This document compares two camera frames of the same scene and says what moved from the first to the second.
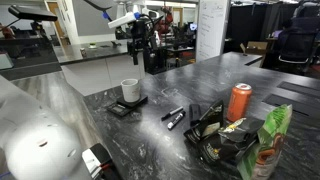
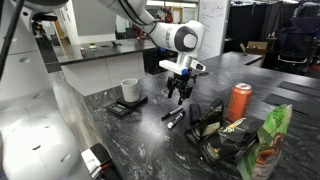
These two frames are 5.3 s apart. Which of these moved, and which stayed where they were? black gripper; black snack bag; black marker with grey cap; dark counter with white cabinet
Moved: black gripper
Stayed: black marker with grey cap; black snack bag; dark counter with white cabinet
